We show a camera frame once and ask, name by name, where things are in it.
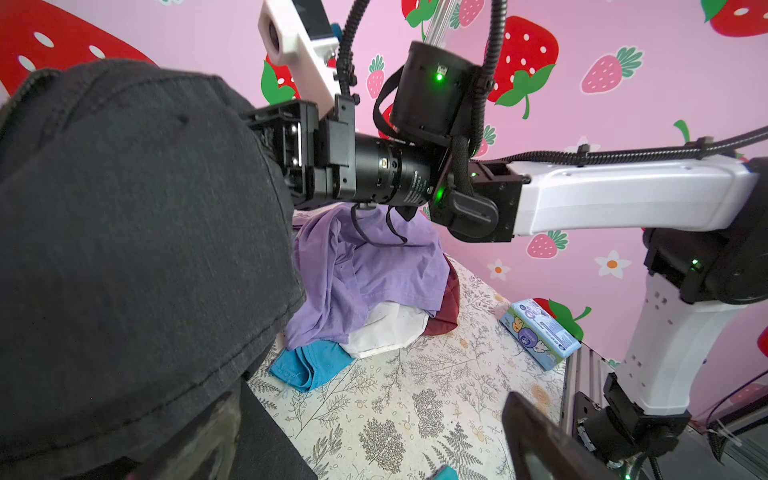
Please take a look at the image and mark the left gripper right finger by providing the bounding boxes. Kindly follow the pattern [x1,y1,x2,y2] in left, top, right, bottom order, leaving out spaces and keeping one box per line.
[502,392,616,480]

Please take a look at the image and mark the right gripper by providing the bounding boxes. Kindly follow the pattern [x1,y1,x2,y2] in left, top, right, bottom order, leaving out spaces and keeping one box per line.
[242,95,357,210]

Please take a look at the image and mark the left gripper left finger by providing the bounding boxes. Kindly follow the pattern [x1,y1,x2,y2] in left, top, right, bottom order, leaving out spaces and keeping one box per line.
[126,390,241,480]

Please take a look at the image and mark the dark grey cloth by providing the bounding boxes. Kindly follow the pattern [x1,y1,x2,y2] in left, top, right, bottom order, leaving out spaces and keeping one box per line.
[1,60,314,479]

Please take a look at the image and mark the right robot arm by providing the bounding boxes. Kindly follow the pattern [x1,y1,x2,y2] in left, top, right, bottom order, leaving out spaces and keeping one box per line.
[249,1,767,465]

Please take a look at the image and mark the purple cloth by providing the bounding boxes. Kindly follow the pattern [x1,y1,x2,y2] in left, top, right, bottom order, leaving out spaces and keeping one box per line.
[284,204,449,350]

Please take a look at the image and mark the teal cloth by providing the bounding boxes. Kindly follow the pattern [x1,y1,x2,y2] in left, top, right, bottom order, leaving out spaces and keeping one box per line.
[269,340,354,393]

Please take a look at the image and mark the maroon cloth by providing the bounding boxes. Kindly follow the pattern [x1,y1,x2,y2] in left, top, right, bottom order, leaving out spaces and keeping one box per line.
[422,257,461,337]

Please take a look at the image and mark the white cloth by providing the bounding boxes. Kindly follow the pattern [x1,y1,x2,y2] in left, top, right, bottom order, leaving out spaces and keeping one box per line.
[340,301,430,359]

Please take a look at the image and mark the teal plastic tool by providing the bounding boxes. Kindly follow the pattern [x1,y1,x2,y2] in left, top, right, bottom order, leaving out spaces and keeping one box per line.
[429,465,459,480]

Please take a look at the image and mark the blue wet wipes pack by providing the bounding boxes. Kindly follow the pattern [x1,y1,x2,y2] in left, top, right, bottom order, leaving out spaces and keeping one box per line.
[499,298,592,371]

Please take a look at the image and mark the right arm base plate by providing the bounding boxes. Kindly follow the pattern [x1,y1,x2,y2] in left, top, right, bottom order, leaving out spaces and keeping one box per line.
[571,392,639,467]

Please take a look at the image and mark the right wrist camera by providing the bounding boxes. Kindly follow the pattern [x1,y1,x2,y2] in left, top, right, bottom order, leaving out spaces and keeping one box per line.
[258,1,340,119]

